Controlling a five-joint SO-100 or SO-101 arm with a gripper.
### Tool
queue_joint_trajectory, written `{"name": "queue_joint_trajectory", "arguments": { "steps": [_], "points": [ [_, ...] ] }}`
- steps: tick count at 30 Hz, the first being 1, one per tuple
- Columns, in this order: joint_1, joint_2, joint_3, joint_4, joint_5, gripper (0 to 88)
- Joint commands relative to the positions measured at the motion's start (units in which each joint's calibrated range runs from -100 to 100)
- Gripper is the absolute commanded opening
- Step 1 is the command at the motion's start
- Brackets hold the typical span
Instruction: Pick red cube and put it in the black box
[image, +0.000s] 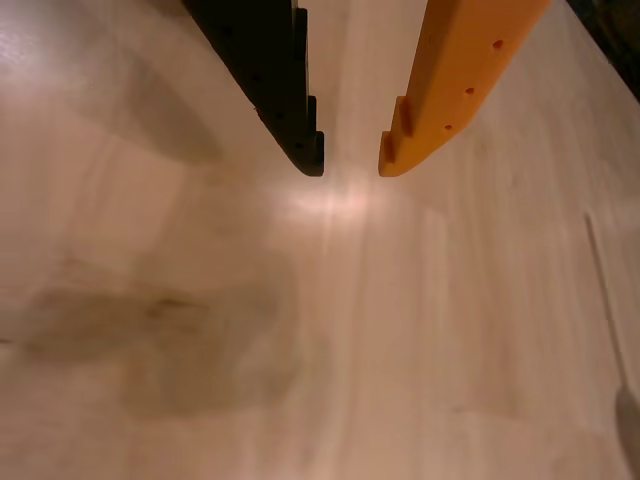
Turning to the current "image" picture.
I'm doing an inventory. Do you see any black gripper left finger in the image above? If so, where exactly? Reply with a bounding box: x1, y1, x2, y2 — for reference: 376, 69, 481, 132
181, 0, 325, 178

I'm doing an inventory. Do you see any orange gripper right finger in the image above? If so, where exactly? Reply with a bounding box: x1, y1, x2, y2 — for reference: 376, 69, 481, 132
377, 0, 552, 178

